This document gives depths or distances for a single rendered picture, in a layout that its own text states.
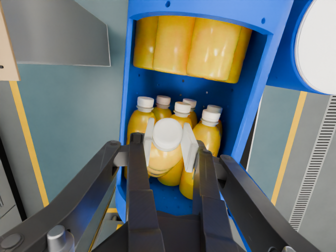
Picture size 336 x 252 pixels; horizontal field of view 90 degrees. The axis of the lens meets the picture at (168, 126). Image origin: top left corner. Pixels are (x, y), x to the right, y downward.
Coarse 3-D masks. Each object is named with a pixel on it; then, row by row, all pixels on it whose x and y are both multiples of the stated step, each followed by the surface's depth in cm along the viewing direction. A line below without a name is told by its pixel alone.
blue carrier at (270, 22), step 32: (128, 0) 28; (160, 0) 22; (192, 0) 20; (224, 0) 20; (256, 0) 21; (288, 0) 23; (128, 32) 29; (256, 32) 37; (128, 64) 31; (256, 64) 36; (128, 96) 39; (192, 96) 51; (224, 96) 46; (256, 96) 27; (224, 128) 46; (160, 192) 46
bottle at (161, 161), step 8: (152, 136) 23; (152, 144) 24; (152, 152) 24; (160, 152) 23; (168, 152) 24; (176, 152) 24; (152, 160) 25; (160, 160) 24; (168, 160) 24; (176, 160) 26; (152, 168) 28; (160, 168) 26; (168, 168) 27; (152, 176) 39; (160, 176) 38
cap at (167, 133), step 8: (160, 120) 22; (168, 120) 22; (160, 128) 21; (168, 128) 21; (176, 128) 22; (160, 136) 21; (168, 136) 21; (176, 136) 21; (160, 144) 21; (168, 144) 21; (176, 144) 21
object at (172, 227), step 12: (168, 216) 8; (180, 216) 8; (192, 216) 8; (120, 228) 7; (168, 228) 7; (180, 228) 8; (192, 228) 8; (108, 240) 7; (120, 240) 7; (168, 240) 7; (180, 240) 7; (192, 240) 7
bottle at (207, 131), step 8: (208, 120) 36; (200, 128) 37; (208, 128) 36; (216, 128) 37; (200, 136) 36; (208, 136) 36; (216, 136) 36; (208, 144) 36; (216, 144) 37; (216, 152) 38; (184, 168) 41; (184, 176) 41; (184, 184) 41; (192, 184) 40; (184, 192) 41; (192, 192) 40
